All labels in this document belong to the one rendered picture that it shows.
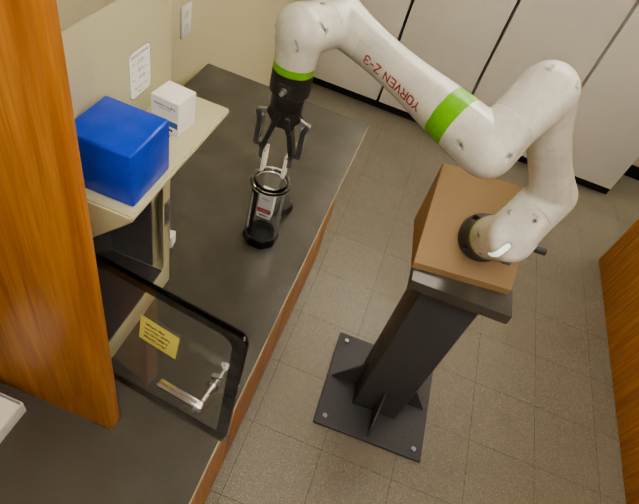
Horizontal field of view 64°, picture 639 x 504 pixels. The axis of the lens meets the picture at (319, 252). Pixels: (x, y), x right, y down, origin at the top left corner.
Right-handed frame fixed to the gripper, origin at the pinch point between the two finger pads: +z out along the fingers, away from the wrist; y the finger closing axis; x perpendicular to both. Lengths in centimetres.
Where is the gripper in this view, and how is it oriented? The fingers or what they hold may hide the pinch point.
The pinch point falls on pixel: (274, 162)
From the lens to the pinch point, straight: 132.1
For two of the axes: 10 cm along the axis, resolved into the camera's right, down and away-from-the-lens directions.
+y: 9.3, 3.7, -0.5
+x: 3.0, -6.6, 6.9
